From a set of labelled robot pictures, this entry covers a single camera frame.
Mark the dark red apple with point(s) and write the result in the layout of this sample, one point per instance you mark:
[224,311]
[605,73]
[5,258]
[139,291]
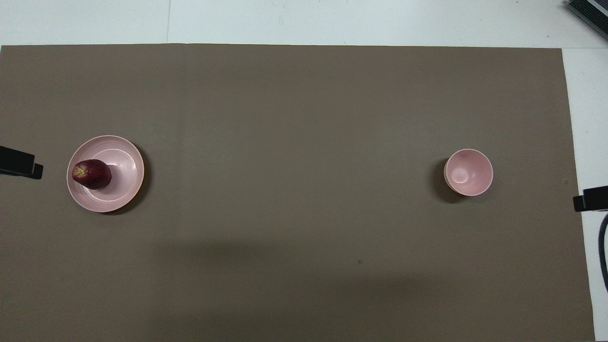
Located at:
[92,175]

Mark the black ribbed device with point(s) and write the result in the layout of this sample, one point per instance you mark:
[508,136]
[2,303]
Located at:
[591,12]

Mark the brown table mat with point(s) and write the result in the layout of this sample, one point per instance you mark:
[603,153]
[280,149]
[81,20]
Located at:
[294,190]

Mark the pink bowl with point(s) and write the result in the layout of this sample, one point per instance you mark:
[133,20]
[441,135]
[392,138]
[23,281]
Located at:
[470,173]

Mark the pink plate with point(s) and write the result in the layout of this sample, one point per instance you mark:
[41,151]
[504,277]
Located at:
[123,161]

